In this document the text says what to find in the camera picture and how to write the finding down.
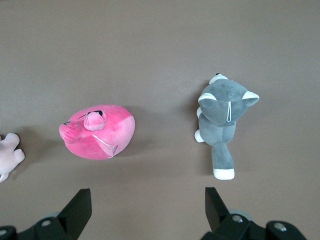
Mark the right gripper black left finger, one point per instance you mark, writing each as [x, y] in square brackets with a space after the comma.
[75, 215]

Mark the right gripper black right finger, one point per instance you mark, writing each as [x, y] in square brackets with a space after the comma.
[217, 212]

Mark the bright pink round plush toy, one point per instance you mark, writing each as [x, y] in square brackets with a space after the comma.
[112, 130]

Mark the pale pink plush toy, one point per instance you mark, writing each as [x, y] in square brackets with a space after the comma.
[10, 155]

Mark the grey and white cat plush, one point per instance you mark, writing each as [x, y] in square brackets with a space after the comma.
[220, 112]

